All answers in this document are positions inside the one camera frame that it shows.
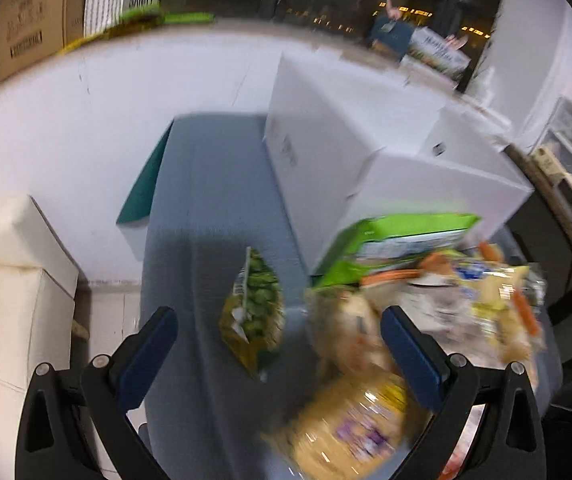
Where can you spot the green pea snack bag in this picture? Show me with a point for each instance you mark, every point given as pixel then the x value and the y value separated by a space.
pixel 253 319

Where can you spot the orange white snack bag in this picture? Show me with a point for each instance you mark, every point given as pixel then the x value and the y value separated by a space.
pixel 473 305

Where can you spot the blue gift box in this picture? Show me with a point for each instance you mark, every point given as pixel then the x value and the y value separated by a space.
pixel 391 37

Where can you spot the yellow purple snack bag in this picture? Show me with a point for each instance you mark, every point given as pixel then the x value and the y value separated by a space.
pixel 351 427

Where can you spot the white cardboard box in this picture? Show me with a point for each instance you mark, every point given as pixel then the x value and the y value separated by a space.
pixel 347 144

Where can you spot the brown cardboard box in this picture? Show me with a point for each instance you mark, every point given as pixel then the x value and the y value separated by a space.
pixel 31 30

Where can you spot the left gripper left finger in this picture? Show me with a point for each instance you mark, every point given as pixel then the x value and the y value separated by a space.
pixel 51 441

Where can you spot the green packets on sill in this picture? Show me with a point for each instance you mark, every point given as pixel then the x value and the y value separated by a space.
pixel 138 20

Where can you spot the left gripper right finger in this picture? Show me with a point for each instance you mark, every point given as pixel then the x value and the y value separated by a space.
pixel 508 443

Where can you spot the green snack packet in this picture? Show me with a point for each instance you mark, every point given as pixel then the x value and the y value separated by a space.
pixel 387 243

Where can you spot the white sofa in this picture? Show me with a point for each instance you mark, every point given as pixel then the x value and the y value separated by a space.
pixel 38 282

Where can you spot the printed landscape box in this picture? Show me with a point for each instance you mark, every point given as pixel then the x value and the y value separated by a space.
pixel 441 54

